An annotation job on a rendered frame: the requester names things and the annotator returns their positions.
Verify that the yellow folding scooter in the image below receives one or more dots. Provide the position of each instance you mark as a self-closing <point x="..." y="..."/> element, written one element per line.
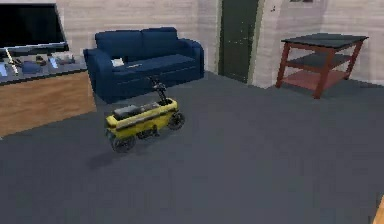
<point x="143" y="118"/>

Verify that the dark blue sofa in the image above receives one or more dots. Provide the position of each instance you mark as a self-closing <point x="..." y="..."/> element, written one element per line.
<point x="146" y="60"/>

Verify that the dark green room door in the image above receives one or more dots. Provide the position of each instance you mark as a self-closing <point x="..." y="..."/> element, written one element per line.
<point x="237" y="40"/>

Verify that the small white box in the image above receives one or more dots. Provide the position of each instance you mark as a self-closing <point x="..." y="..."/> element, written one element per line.
<point x="117" y="62"/>

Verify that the red-legged table with dark shelves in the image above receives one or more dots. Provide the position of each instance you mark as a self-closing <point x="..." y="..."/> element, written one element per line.
<point x="321" y="61"/>

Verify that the small pale blue card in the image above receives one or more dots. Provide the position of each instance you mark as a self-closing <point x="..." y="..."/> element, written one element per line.
<point x="53" y="62"/>

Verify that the wooden cabinet with dark top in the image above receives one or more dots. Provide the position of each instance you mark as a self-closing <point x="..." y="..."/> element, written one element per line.
<point x="40" y="96"/>

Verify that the small brown object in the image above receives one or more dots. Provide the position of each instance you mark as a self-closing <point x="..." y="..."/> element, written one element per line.
<point x="40" y="61"/>

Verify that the black television set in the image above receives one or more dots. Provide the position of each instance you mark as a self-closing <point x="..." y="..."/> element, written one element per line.
<point x="28" y="25"/>

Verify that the white thin stick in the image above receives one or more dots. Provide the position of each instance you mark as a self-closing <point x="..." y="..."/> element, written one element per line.
<point x="11" y="60"/>

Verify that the pale flat sheet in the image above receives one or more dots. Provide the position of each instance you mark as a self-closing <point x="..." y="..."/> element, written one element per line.
<point x="2" y="70"/>

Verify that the wooden furniture corner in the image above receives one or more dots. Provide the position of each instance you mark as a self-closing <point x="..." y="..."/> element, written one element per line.
<point x="379" y="213"/>

